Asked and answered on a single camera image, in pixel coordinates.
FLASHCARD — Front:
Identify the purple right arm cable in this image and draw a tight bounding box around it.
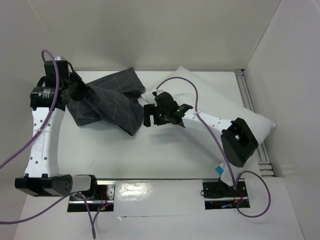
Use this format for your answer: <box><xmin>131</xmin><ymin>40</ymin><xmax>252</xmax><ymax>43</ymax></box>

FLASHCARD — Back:
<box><xmin>156</xmin><ymin>76</ymin><xmax>272</xmax><ymax>220</ymax></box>

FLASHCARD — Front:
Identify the dark grey checked pillowcase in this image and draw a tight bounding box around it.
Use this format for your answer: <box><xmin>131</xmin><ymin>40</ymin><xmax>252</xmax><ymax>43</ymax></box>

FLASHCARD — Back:
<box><xmin>66</xmin><ymin>67</ymin><xmax>146</xmax><ymax>136</ymax></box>

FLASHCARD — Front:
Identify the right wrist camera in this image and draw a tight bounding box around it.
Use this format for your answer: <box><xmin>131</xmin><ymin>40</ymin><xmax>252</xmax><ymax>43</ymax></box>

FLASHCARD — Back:
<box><xmin>151</xmin><ymin>89</ymin><xmax>163</xmax><ymax>97</ymax></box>

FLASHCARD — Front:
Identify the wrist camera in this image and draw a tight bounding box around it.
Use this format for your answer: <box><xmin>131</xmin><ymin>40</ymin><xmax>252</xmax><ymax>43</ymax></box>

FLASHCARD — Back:
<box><xmin>151</xmin><ymin>89</ymin><xmax>163</xmax><ymax>97</ymax></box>
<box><xmin>55</xmin><ymin>55</ymin><xmax>66</xmax><ymax>61</ymax></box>

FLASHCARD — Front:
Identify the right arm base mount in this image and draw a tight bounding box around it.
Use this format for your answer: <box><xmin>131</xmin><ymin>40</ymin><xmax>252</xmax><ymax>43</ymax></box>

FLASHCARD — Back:
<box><xmin>200</xmin><ymin>181</ymin><xmax>251</xmax><ymax>210</ymax></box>

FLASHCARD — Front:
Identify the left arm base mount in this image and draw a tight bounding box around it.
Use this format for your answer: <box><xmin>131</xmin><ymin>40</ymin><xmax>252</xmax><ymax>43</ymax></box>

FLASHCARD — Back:
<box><xmin>67</xmin><ymin>179</ymin><xmax>116</xmax><ymax>213</ymax></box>

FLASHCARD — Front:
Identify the white pillow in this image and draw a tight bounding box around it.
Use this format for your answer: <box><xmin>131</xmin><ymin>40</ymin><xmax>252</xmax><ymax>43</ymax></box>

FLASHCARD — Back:
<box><xmin>140</xmin><ymin>65</ymin><xmax>277</xmax><ymax>173</ymax></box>

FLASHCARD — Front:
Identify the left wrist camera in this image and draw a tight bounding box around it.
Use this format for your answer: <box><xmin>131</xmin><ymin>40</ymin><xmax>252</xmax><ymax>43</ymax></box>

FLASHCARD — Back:
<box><xmin>55</xmin><ymin>55</ymin><xmax>66</xmax><ymax>61</ymax></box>

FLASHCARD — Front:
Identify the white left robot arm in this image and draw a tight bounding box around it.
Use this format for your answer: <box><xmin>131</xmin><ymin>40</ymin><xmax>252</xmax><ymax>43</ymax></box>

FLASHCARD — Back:
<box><xmin>14</xmin><ymin>57</ymin><xmax>99</xmax><ymax>200</ymax></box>

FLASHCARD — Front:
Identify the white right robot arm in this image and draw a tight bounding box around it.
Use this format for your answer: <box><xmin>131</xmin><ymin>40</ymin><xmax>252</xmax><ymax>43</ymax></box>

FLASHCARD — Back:
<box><xmin>142</xmin><ymin>90</ymin><xmax>258</xmax><ymax>196</ymax></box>

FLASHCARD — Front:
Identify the aluminium frame rail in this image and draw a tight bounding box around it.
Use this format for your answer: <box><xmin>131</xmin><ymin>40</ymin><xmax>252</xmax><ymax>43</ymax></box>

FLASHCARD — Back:
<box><xmin>234</xmin><ymin>69</ymin><xmax>276</xmax><ymax>178</ymax></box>

